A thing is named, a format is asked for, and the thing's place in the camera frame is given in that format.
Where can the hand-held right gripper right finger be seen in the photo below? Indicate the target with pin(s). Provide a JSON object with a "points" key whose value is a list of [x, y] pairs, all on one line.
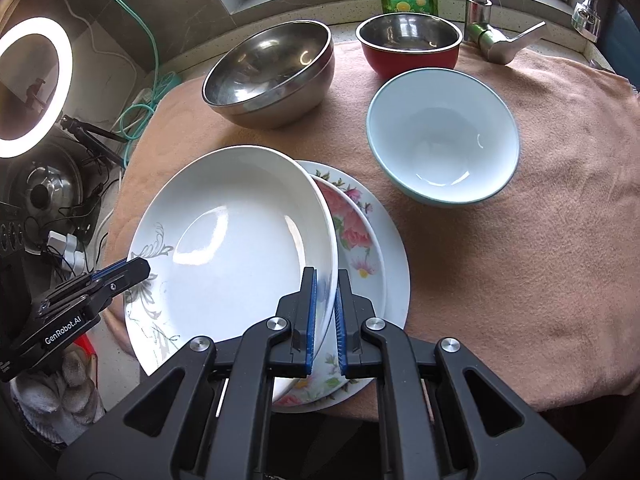
{"points": [[341, 320]]}

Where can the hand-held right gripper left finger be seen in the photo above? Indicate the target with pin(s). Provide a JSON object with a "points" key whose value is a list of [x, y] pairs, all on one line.
{"points": [[312, 320]]}

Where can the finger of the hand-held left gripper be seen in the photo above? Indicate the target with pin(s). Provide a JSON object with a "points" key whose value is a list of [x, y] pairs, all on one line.
{"points": [[110, 272], [125, 285]]}

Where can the pink flowered plate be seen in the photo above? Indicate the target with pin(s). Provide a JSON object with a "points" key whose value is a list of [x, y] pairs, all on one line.
{"points": [[397, 270]]}

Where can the red floral plate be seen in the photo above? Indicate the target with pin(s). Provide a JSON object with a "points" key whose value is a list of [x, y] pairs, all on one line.
{"points": [[350, 230]]}

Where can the white plate with grey leaves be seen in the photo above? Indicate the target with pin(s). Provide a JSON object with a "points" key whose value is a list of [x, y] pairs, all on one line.
{"points": [[225, 240]]}

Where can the light blue ceramic bowl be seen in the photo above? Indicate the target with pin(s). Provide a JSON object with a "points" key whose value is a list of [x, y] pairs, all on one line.
{"points": [[440, 140]]}

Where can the large steel bowl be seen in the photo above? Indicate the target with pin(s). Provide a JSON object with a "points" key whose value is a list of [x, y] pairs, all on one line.
{"points": [[270, 70]]}

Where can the red steel bowl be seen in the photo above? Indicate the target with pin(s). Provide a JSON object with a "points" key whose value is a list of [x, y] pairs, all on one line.
{"points": [[410, 32]]}

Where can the person's left hand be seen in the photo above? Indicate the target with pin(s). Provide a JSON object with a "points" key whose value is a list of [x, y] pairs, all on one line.
{"points": [[55, 400]]}

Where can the red object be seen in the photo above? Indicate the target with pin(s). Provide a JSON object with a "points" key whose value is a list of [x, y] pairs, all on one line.
{"points": [[87, 345]]}

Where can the white charger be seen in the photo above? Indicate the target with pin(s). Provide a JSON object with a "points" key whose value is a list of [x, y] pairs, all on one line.
{"points": [[67, 252]]}

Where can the black tripod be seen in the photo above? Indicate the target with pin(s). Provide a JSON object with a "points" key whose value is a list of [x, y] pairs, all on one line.
{"points": [[90, 132]]}

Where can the white power strip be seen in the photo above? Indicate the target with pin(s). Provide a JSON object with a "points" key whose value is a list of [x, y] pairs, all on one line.
{"points": [[144, 96]]}

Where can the pink towel mat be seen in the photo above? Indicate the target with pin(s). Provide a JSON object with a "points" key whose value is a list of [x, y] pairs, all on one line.
{"points": [[550, 210]]}

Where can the chrome faucet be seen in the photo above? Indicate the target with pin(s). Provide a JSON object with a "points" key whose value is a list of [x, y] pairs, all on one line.
{"points": [[492, 40]]}

